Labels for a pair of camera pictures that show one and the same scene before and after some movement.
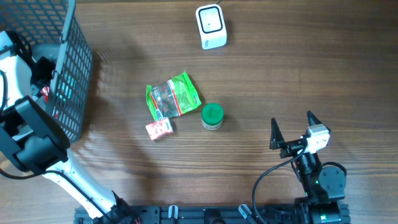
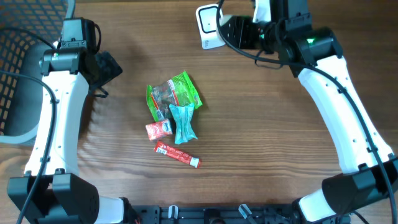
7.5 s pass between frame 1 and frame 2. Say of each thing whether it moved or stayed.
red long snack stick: moved
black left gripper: moved
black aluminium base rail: stayed
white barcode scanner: stayed
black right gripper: moved
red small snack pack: stayed
